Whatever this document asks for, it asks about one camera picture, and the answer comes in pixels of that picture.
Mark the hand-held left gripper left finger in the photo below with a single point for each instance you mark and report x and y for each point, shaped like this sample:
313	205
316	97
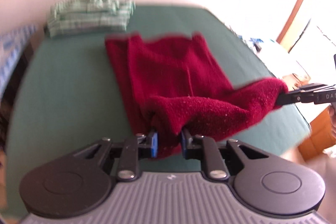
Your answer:
155	144

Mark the blue floral towel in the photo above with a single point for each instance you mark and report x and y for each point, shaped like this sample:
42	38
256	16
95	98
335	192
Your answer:
13	56

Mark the green table cloth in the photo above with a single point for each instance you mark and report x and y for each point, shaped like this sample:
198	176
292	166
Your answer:
73	87

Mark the green white striped shirt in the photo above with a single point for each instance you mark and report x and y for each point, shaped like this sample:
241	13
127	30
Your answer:
89	14

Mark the dark red knit sweater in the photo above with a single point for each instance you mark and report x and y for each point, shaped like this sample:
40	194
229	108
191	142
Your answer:
170	77

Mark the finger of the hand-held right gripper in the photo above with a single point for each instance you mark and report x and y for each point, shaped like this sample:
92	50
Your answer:
294	98

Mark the small black box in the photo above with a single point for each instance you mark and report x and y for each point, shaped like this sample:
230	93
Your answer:
257	47

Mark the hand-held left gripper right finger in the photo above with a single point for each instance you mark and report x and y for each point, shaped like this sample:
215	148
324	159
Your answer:
184	144

